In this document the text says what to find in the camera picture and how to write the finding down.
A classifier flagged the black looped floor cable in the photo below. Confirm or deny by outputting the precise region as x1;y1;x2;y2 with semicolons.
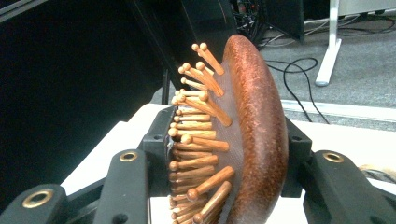
264;57;331;124

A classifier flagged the white metal desk frame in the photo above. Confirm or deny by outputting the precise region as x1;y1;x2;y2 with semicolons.
315;0;396;88

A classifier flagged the aluminium floor rail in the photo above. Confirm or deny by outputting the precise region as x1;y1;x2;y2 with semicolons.
280;99;396;123

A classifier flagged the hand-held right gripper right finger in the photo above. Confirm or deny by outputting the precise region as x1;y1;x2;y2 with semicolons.
281;118;396;224

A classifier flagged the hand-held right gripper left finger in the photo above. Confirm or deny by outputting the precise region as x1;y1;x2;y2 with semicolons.
92;105;176;224

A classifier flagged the brown wooden hairbrush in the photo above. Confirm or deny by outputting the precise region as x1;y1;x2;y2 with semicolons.
167;34;290;224

